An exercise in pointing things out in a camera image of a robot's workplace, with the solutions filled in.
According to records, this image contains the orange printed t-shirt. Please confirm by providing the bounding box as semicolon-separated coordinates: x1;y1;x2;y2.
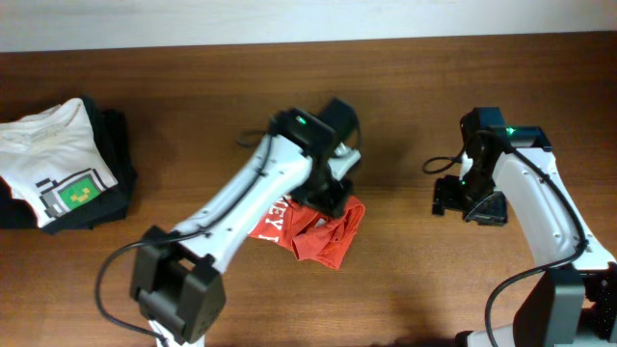
249;195;366;270

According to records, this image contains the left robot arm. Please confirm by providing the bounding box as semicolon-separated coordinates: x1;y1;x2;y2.
130;107;361;346

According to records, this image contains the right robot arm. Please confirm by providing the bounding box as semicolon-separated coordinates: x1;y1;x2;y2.
432;125;616;347

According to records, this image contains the black folded garment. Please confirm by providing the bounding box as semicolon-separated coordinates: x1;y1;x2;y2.
1;96;137;234

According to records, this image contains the white folded pixel-print t-shirt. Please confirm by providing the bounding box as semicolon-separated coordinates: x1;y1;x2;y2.
1;98;118;227

